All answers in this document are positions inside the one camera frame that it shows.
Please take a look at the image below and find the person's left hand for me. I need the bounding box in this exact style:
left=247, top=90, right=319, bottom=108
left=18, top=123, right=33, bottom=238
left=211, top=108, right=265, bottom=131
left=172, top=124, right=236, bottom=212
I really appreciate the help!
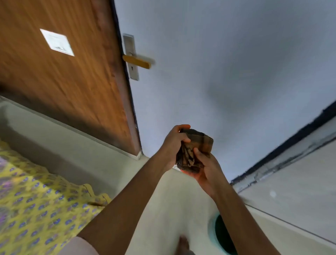
left=159, top=124, right=191, bottom=173

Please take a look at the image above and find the person's right hand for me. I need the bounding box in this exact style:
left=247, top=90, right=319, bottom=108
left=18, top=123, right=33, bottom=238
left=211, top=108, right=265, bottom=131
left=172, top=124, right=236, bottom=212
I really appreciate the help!
left=180, top=148, right=226, bottom=198

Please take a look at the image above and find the brown plaid cloth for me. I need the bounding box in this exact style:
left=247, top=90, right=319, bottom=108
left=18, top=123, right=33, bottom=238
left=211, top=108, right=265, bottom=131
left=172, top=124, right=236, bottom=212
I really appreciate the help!
left=175, top=128, right=214, bottom=173

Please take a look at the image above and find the person's right forearm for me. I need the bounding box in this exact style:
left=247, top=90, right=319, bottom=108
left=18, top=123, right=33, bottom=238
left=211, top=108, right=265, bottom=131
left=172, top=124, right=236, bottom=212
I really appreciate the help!
left=210, top=177, right=281, bottom=255

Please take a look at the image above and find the person's left forearm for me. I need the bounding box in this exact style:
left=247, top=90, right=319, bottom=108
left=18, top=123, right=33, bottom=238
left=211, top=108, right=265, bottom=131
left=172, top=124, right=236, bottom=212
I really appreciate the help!
left=76, top=151, right=174, bottom=255

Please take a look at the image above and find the teal round bucket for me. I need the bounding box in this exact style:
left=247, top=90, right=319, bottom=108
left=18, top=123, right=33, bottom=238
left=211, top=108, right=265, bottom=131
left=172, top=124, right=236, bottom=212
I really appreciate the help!
left=208, top=213, right=238, bottom=255

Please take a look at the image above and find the brown wooden door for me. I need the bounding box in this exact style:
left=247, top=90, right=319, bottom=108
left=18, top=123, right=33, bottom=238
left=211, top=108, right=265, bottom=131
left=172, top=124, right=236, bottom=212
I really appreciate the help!
left=0, top=0, right=143, bottom=156

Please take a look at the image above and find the white paper door notice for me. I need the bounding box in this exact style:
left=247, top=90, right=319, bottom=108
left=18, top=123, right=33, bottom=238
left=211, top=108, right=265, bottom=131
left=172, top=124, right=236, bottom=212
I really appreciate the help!
left=40, top=29, right=75, bottom=57

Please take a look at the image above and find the yellow floral patterned garment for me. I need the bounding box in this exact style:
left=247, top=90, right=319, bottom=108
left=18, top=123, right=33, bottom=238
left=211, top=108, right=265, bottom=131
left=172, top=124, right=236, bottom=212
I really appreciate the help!
left=0, top=140, right=112, bottom=255

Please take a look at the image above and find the metal door handle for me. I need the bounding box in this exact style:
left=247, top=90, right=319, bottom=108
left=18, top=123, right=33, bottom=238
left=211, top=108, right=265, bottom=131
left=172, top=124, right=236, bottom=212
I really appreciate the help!
left=122, top=34, right=155, bottom=81

